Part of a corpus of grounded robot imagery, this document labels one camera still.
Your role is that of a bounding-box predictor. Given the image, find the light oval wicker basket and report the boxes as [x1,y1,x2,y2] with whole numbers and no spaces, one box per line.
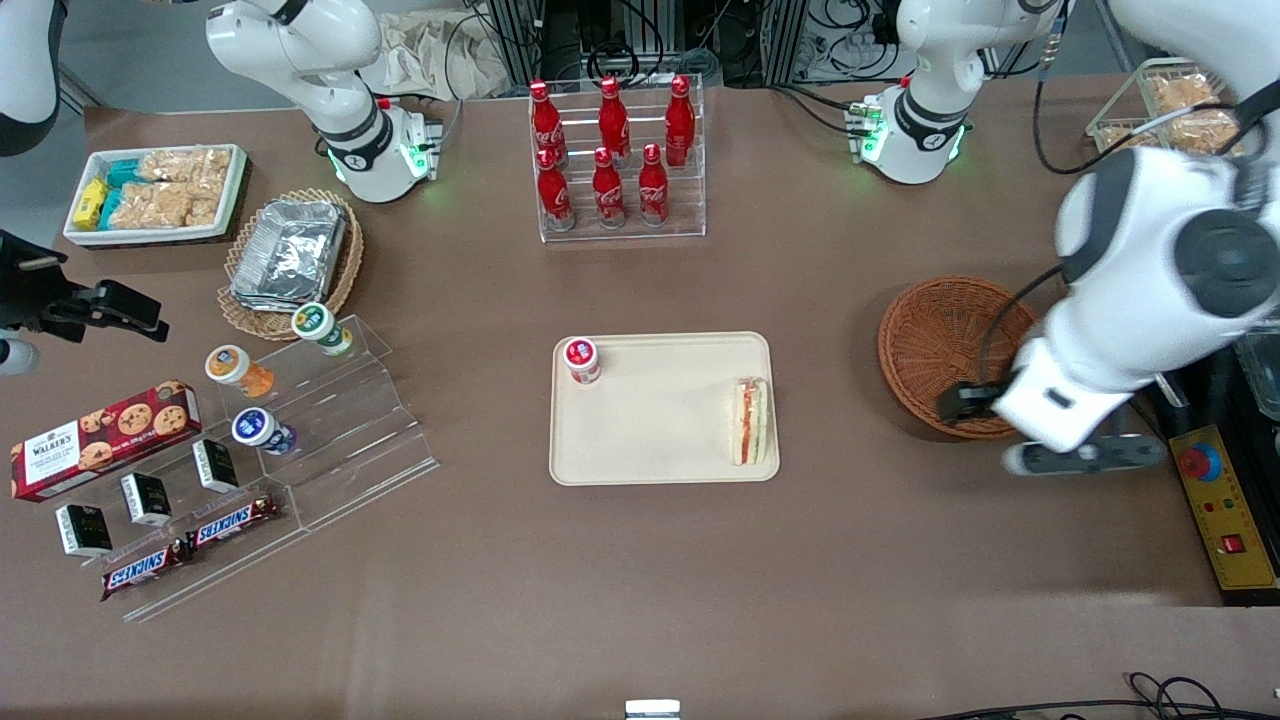
[217,188,365,342]

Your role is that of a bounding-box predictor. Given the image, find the triangle sandwich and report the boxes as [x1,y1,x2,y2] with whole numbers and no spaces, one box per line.
[730,376,769,467]

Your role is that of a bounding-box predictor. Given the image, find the white rectangular snack bin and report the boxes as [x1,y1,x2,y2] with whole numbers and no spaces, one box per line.
[62,144,249,248]

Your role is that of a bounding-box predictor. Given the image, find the clear acrylic bottle rack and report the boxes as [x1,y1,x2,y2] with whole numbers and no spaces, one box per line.
[528,75,707,244]

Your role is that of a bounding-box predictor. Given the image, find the small black box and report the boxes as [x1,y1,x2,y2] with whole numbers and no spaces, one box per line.
[55,503,114,558]
[192,438,240,494]
[120,472,173,527]

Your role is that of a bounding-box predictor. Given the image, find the black table cable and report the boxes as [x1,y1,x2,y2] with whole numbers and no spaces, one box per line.
[918,672,1280,720]

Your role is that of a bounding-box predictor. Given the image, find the silver foil container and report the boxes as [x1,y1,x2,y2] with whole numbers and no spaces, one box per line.
[230,199,349,311]

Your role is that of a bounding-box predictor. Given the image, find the clear fried snack bag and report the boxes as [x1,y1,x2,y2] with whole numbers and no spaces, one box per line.
[1165,108,1247,154]
[1143,75,1217,117]

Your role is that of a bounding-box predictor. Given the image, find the clear acrylic step stand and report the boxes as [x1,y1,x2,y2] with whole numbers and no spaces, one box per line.
[100,315,441,623]

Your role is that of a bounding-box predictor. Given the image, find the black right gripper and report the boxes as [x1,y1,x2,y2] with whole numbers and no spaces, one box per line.
[0,230,169,344]

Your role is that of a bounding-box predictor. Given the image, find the orange yogurt cup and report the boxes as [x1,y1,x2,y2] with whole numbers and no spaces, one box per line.
[205,345,275,399]

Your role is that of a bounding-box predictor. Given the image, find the blue-lid yogurt cup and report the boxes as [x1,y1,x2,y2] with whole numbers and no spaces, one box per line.
[231,407,297,457]

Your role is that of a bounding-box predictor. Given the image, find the clear rice cracker bag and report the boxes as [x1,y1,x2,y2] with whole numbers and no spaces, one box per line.
[138,148,233,187]
[108,180,223,230]

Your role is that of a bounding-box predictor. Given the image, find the red-lid yogurt cup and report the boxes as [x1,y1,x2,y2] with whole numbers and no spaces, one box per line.
[563,337,603,386]

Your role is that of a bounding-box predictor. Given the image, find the yellow emergency stop box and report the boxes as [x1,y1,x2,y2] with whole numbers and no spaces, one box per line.
[1168,424,1280,595]

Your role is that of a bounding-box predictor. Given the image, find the red cookie box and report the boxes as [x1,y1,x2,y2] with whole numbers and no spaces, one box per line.
[10,380,203,503]

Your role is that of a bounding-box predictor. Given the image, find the red cola bottle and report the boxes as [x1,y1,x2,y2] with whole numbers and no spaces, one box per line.
[637,143,671,227]
[529,80,569,169]
[664,75,696,169]
[598,76,632,163]
[592,147,628,229]
[536,148,577,233]

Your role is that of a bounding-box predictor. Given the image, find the beige plastic tray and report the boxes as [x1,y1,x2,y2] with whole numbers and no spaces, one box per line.
[549,331,781,487]

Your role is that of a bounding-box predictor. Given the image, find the brown round wicker basket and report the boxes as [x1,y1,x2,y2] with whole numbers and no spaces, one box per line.
[878,276,1041,441]

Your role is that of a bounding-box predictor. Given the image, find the brown chocolate bar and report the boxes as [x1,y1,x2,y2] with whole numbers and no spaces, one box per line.
[100,545,193,602]
[187,494,279,552]

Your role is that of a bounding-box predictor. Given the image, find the white wire rack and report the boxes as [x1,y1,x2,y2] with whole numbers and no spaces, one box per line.
[1086,57,1253,157]

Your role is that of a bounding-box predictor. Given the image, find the green-lid yogurt cup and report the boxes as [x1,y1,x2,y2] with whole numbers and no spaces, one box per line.
[291,302,353,358]

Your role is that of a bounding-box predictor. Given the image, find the beige paper bag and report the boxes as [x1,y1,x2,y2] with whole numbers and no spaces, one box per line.
[360,12,513,101]

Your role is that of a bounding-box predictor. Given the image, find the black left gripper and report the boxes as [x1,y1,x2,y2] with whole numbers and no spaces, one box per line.
[936,383,1006,426]

